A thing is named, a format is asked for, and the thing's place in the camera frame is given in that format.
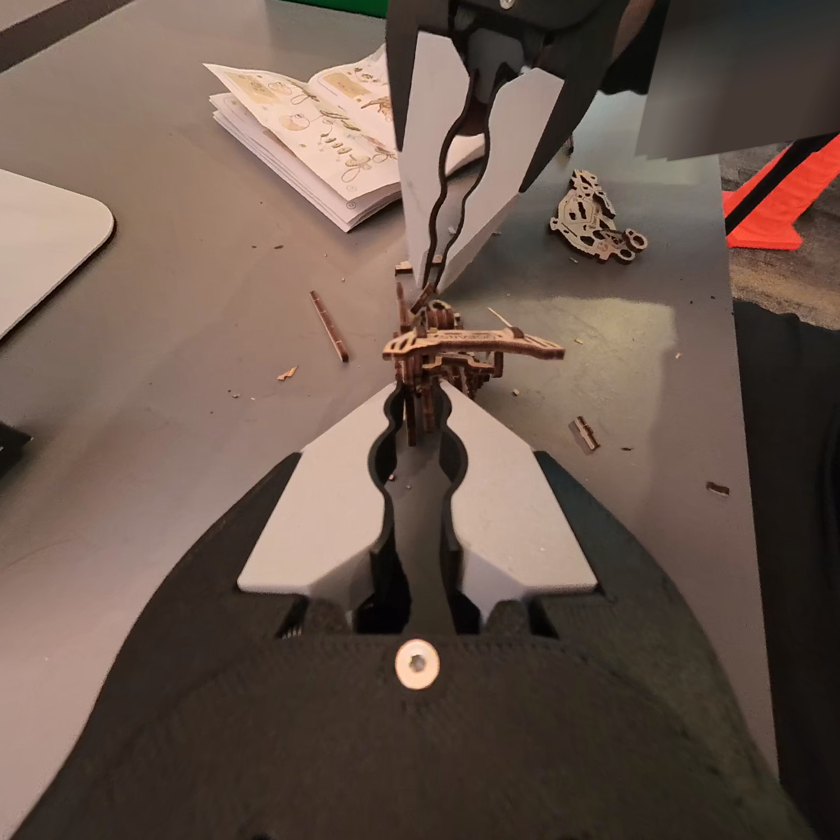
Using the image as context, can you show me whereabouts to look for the wooden book stand white base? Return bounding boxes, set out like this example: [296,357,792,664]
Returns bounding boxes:
[0,169,116,342]

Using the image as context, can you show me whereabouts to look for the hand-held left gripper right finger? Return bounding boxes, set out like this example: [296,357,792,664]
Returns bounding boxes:
[438,382,598,621]

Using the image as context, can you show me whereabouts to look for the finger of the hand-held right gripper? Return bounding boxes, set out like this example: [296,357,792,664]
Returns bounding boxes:
[395,30,473,290]
[435,67,567,294]

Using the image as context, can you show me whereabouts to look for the brown wooden model assembly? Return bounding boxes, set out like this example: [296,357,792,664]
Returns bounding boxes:
[382,282,567,447]

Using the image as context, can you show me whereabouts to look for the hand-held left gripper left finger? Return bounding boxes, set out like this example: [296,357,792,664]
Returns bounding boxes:
[236,382,400,603]

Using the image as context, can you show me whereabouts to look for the orange traffic cone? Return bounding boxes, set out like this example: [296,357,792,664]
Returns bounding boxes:
[722,134,840,250]

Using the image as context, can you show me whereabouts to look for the open instruction booklet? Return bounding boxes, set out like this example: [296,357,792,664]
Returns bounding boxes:
[203,45,488,232]

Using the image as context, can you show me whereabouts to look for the stacked green plastic bins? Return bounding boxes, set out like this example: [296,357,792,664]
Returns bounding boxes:
[276,0,388,19]

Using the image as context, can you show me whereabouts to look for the pale wooden parts sheet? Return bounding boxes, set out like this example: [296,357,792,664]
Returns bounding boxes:
[549,169,649,263]

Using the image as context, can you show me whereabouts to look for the dark model kit box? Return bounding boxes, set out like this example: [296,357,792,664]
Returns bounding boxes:
[0,420,32,480]

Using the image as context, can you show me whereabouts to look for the long notched wooden strip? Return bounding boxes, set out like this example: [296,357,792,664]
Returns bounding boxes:
[310,290,350,363]

